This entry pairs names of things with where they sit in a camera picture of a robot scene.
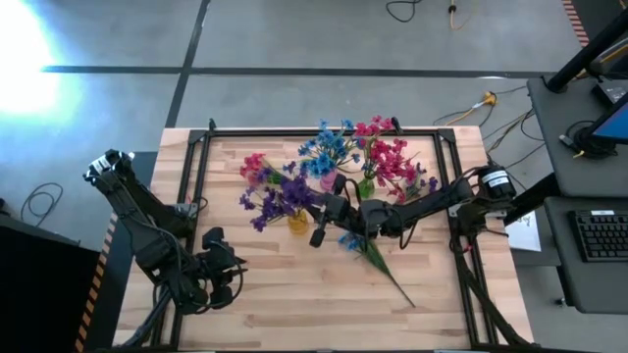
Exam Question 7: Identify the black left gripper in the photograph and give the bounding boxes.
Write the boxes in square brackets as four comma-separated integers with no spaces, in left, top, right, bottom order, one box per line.
[195,227,245,285]

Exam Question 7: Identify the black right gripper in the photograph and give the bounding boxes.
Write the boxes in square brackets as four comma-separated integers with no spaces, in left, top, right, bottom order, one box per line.
[308,174,374,249]

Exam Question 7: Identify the blue artificial flower bunch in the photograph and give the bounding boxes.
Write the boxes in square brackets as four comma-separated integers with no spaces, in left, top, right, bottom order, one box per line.
[313,119,364,166]
[337,231,417,309]
[296,120,344,180]

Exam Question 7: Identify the pink ribbed glass vase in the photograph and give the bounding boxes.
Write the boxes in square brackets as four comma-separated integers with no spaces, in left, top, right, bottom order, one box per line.
[318,169,340,193]

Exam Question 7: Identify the yellow embossed glass vase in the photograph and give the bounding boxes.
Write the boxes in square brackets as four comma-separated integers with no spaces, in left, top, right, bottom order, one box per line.
[287,210,310,236]

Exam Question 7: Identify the green glass vase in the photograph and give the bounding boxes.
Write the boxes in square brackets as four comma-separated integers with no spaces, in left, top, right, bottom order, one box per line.
[356,176,377,200]

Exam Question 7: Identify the yellow black hazard tape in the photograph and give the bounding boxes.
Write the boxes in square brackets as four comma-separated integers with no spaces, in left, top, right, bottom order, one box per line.
[73,211,120,353]

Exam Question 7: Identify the black cabinet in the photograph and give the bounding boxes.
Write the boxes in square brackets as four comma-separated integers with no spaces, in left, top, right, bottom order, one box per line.
[0,213,102,353]

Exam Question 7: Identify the white paper sheet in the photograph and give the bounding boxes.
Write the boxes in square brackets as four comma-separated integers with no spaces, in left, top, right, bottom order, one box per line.
[504,210,542,252]

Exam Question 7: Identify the grey desk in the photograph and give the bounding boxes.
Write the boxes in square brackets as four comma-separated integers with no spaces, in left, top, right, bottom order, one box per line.
[526,73,628,198]
[542,195,628,315]

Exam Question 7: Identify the black monitor stand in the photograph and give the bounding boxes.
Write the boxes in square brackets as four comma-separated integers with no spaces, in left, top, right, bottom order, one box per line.
[558,120,620,161]

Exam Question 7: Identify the black computer keyboard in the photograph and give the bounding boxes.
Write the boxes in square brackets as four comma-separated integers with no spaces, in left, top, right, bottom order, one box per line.
[568,209,628,264]

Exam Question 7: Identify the computer monitor blue screen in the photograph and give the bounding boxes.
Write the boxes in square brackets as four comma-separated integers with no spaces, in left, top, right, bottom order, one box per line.
[586,90,628,146]

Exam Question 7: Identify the black diagonal stand pole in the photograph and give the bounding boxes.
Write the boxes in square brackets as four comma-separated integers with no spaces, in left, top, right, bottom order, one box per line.
[547,9,628,94]

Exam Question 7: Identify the black desk device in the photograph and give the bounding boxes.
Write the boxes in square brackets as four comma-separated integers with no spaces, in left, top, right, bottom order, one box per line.
[591,36,628,107]

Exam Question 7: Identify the orange striped floor tape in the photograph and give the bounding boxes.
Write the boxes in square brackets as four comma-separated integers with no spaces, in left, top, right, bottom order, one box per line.
[561,0,590,48]

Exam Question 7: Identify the black aluminium table frame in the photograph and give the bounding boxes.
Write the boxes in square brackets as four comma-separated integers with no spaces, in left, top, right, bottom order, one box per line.
[149,117,536,352]

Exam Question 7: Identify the black cable bundle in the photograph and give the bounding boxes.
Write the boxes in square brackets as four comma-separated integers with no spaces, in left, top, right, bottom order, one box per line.
[122,283,197,350]
[453,254,534,349]

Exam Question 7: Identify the grey cable loop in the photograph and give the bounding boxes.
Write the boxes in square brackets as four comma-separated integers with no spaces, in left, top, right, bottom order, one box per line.
[20,181,64,227]

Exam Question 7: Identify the yellow connector cable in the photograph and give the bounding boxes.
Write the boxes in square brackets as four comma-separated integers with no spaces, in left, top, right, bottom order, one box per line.
[444,90,499,126]

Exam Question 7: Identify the black floor cables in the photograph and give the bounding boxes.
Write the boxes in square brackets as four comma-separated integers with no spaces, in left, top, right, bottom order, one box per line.
[434,85,547,174]

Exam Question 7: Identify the black cable loop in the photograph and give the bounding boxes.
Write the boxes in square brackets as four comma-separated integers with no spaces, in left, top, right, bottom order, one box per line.
[385,0,424,25]

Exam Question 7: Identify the yellow cable black plug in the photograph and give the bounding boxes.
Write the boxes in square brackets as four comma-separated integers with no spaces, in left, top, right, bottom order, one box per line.
[446,0,478,33]

